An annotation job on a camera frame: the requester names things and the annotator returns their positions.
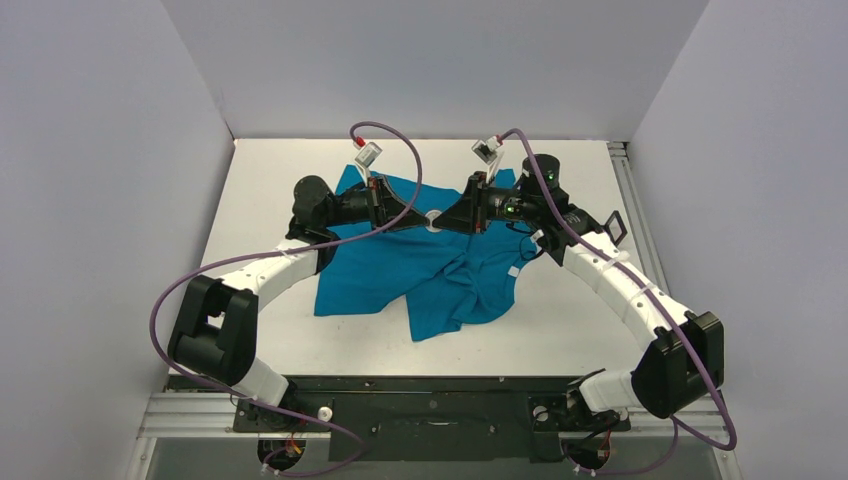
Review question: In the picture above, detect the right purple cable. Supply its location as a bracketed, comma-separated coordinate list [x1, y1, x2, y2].
[498, 127, 738, 477]

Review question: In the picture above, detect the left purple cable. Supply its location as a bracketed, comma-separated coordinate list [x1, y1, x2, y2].
[148, 121, 424, 479]

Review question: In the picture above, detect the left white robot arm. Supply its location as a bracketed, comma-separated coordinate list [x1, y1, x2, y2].
[167, 175, 429, 430]

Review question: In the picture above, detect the black square frame stand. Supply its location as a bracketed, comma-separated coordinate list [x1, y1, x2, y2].
[602, 210, 629, 246]

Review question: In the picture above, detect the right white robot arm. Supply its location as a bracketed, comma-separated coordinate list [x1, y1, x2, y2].
[432, 154, 724, 427]

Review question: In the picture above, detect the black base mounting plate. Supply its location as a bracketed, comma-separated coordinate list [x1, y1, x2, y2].
[163, 376, 672, 462]

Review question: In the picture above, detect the aluminium side rail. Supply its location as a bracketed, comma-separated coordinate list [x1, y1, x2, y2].
[606, 140, 692, 359]

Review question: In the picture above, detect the blue t-shirt garment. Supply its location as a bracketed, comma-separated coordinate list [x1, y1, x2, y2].
[312, 164, 539, 343]

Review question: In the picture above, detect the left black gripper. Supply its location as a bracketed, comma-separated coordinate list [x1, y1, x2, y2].
[323, 176, 430, 235]

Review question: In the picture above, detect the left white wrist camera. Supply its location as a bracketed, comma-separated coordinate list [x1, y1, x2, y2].
[353, 142, 383, 183]

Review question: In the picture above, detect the aluminium front rail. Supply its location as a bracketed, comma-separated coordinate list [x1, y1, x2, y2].
[138, 392, 728, 443]

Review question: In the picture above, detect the purple cable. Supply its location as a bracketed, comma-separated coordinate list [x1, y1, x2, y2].
[148, 121, 424, 479]
[498, 127, 738, 477]

